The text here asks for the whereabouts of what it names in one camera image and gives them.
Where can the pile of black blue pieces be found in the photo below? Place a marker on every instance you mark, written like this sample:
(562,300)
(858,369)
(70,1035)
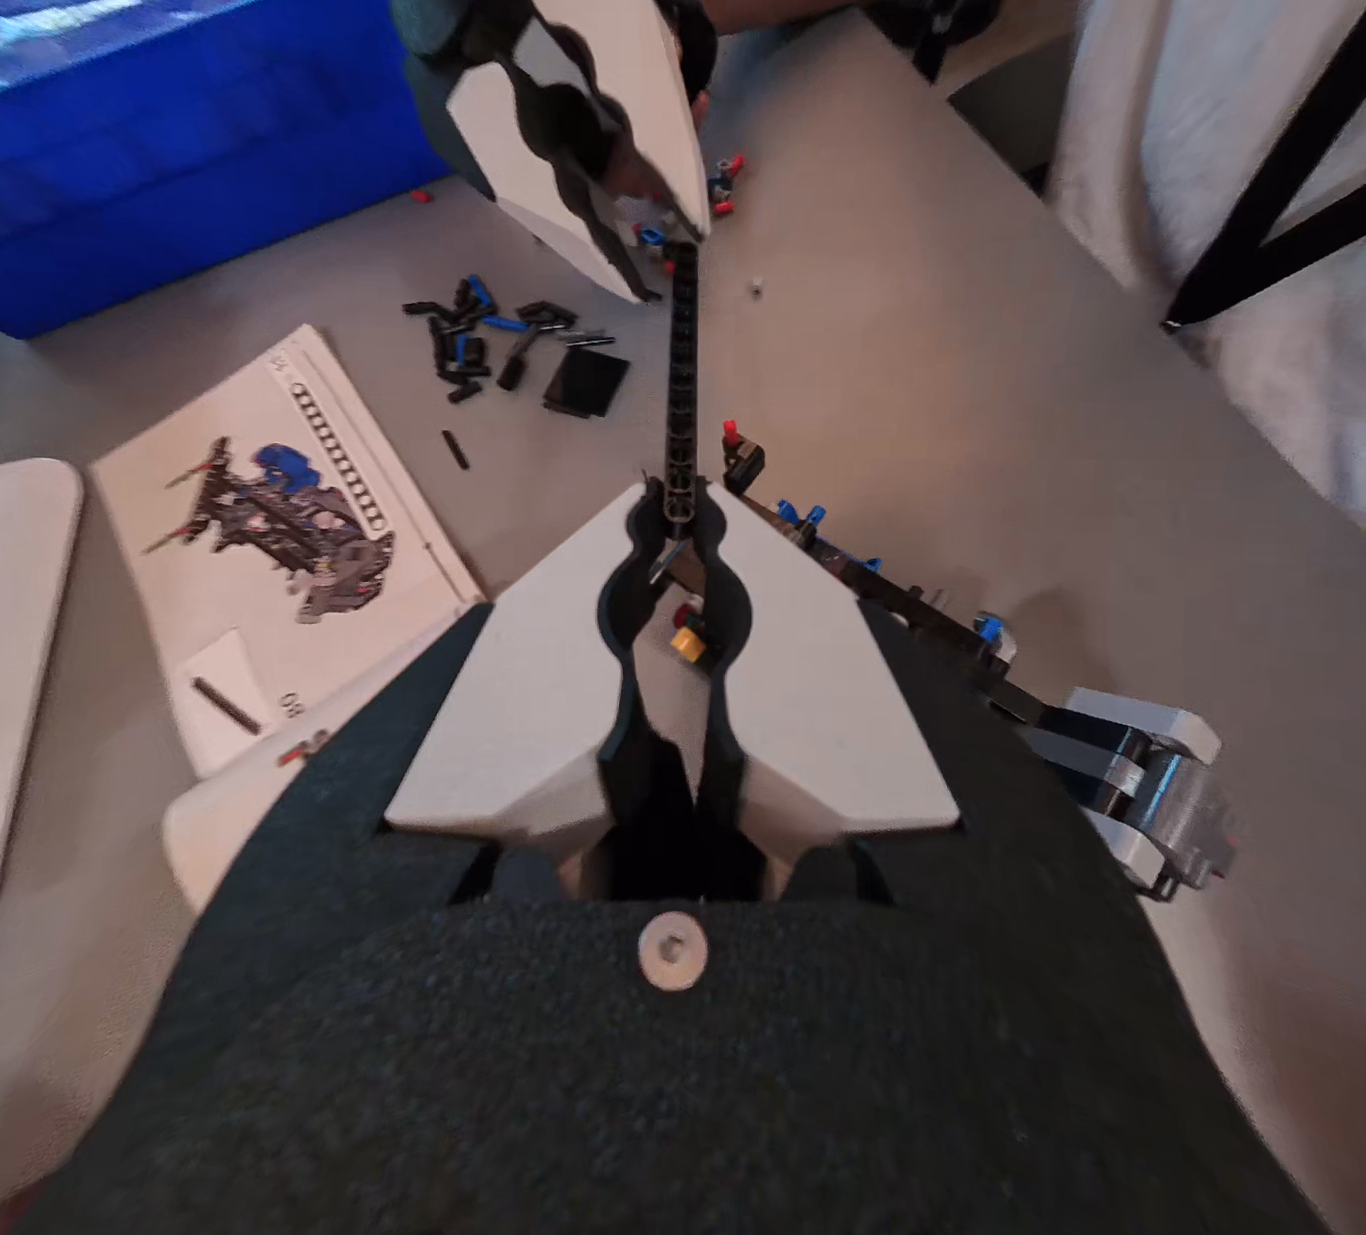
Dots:
(458,350)

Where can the lego instruction booklet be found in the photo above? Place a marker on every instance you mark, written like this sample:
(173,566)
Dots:
(319,403)

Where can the long black lego beam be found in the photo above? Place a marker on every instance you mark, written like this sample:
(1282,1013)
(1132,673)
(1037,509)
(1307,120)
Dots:
(680,380)

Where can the blue plastic bin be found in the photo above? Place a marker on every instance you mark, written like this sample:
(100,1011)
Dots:
(212,188)

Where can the black flat lego panel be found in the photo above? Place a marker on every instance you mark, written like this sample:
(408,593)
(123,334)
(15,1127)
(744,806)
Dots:
(587,380)

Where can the lego truck chassis model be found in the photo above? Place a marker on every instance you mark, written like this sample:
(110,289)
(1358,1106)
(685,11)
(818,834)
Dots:
(1121,754)

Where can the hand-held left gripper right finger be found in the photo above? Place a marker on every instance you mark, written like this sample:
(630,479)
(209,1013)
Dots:
(820,701)

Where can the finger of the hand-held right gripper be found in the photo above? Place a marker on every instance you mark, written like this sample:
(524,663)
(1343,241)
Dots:
(628,49)
(501,146)

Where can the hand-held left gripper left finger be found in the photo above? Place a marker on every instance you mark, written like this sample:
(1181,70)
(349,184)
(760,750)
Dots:
(511,701)

